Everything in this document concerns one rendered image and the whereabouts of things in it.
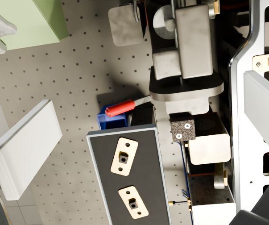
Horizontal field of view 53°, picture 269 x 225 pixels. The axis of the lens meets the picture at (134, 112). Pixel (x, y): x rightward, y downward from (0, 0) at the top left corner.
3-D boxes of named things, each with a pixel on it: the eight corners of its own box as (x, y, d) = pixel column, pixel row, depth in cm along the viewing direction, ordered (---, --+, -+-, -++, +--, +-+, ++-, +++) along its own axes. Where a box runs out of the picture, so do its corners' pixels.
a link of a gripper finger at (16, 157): (19, 201, 14) (5, 202, 14) (63, 135, 20) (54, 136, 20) (-3, 149, 13) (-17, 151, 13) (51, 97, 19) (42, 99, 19)
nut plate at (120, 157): (128, 175, 56) (127, 179, 55) (110, 170, 56) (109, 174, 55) (138, 141, 53) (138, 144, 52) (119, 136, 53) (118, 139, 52)
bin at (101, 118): (132, 128, 103) (130, 139, 95) (107, 131, 105) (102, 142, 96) (127, 101, 99) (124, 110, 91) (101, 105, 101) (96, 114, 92)
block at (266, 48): (242, 46, 88) (279, 68, 62) (220, 50, 89) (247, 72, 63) (242, 34, 87) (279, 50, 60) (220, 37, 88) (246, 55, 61)
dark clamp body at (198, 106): (189, 69, 93) (209, 114, 58) (155, 74, 95) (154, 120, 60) (188, 48, 90) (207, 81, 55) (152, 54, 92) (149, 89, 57)
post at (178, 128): (181, 84, 95) (196, 140, 58) (167, 86, 96) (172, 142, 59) (179, 71, 93) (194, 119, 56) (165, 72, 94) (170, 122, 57)
